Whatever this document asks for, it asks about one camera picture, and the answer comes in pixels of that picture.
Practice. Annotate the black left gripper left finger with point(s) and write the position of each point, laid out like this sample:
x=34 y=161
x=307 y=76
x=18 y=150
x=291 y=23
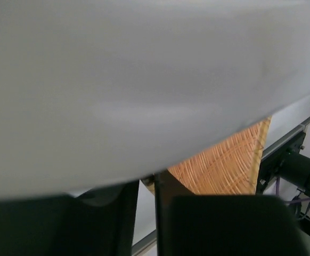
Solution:
x=99 y=222

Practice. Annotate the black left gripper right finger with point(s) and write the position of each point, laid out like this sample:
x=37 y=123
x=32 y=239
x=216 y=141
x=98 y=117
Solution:
x=189 y=224

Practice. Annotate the woven bamboo fan tray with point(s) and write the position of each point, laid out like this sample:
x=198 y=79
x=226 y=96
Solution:
x=230 y=167

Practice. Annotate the translucent white plastic bin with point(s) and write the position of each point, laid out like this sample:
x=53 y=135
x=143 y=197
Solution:
x=94 y=93

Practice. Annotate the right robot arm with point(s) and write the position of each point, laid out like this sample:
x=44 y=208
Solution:
x=283 y=159

